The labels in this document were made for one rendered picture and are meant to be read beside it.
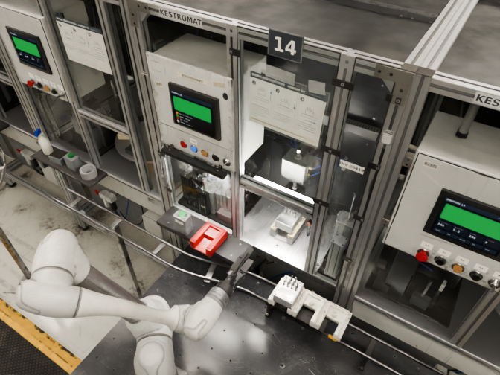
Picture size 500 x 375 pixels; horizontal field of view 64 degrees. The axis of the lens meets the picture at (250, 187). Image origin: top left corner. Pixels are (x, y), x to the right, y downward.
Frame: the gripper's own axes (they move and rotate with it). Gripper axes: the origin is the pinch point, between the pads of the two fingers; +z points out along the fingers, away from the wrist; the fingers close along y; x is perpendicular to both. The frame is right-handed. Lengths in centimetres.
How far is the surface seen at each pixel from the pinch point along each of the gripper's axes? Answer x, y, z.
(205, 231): 34.1, -17.1, 13.2
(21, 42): 147, 55, 18
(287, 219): -0.7, -9.6, 36.9
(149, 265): 103, -112, 23
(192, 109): 39, 53, 18
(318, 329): -37.0, -29.0, 1.2
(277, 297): -15.2, -20.1, 1.1
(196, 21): 35, 89, 21
